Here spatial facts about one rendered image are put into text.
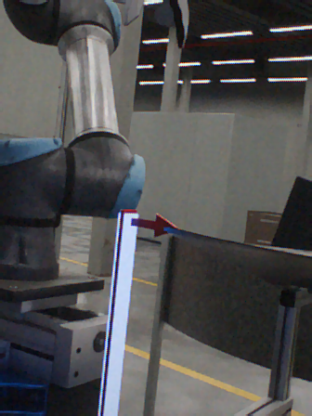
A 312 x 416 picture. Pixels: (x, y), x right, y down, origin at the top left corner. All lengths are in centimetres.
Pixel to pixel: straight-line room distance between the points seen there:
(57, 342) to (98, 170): 29
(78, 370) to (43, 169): 32
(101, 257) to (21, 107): 483
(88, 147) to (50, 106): 157
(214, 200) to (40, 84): 785
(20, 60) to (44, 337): 170
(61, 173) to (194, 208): 955
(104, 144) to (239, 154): 928
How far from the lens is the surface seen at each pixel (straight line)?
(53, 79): 270
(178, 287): 290
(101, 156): 111
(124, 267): 68
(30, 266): 106
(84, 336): 99
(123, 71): 730
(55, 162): 108
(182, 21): 104
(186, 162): 1078
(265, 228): 742
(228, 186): 1024
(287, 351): 117
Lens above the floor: 123
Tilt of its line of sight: 3 degrees down
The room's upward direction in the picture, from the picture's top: 6 degrees clockwise
